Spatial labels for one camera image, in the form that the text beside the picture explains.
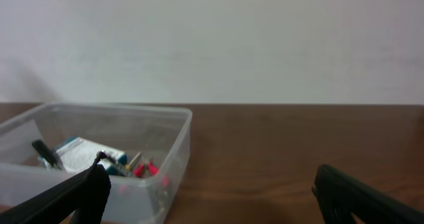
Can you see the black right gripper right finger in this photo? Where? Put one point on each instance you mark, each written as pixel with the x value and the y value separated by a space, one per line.
pixel 342 199

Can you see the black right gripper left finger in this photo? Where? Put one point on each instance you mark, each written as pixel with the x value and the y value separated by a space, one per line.
pixel 83 197

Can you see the white blue cardboard box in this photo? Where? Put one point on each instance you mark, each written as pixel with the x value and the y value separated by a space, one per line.
pixel 77 154

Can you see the black yellow screwdriver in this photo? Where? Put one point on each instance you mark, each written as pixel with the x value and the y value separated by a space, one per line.
pixel 133 162

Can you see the red handled pliers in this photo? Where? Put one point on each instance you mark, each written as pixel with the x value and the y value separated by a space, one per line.
pixel 146 168

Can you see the clear plastic container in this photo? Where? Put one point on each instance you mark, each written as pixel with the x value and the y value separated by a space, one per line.
pixel 160 134

